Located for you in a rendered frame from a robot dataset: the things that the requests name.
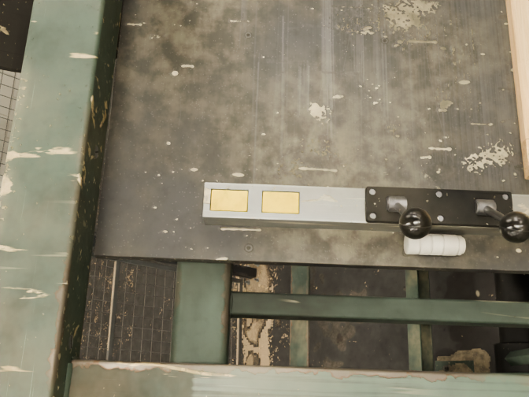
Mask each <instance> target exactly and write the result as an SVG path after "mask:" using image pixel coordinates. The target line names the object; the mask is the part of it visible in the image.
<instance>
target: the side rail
mask: <svg viewBox="0 0 529 397"><path fill-rule="evenodd" d="M71 363H72V377H71V384H70V389H69V397H529V374H510V373H463V372H439V371H416V370H392V369H345V368H320V367H297V366H273V365H226V364H202V363H178V362H132V361H108V360H84V359H73V360H71Z"/></svg>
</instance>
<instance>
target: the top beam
mask: <svg viewBox="0 0 529 397"><path fill-rule="evenodd" d="M122 1H123V0H34V2H33V6H32V12H31V19H30V24H29V29H28V37H27V42H26V47H25V52H24V60H23V65H22V69H21V74H20V83H19V87H18V92H17V101H16V105H15V110H14V115H13V123H12V128H11V133H10V138H9V146H8V151H7V156H6V164H5V169H4V173H3V178H2V187H1V191H0V397H64V393H65V381H66V374H67V368H68V363H71V357H72V356H77V357H80V346H81V339H82V333H83V320H84V314H85V307H86V300H87V288H88V281H89V274H90V267H91V255H92V248H93V242H94V230H95V222H96V216H97V209H98V196H99V190H100V183H101V176H102V164H103V158H104V150H105V138H106V132H107V124H108V118H109V106H110V99H111V92H112V85H113V73H114V66H115V60H116V53H117V40H118V34H119V27H120V15H121V8H122Z"/></svg>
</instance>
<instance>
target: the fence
mask: <svg viewBox="0 0 529 397"><path fill-rule="evenodd" d="M212 190H229V191H248V207H247V212H233V211H212V210H210V205H211V192H212ZM263 191H270V192H291V193H299V213H298V214H296V213H262V194H263ZM512 206H513V211H520V212H523V213H525V214H526V215H528V216H529V195H515V194H512ZM202 217H203V221H204V224H211V225H233V226H254V227H276V228H318V229H339V230H361V231H382V232H401V229H400V228H399V224H383V223H368V222H366V220H365V188H350V187H310V186H289V185H268V184H228V183H207V182H205V187H204V200H203V212H202ZM429 233H445V234H466V235H488V236H501V233H500V230H499V228H488V227H467V226H445V225H432V226H431V230H430V232H429Z"/></svg>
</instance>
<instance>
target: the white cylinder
mask: <svg viewBox="0 0 529 397"><path fill-rule="evenodd" d="M465 247H466V243H465V239H464V238H462V236H456V235H447V234H441V235H440V234H427V235H426V236H425V237H424V238H422V239H410V238H408V237H406V236H405V238H404V251H405V253H406V254H420V255H441V256H456V255H462V254H463V253H464V252H465Z"/></svg>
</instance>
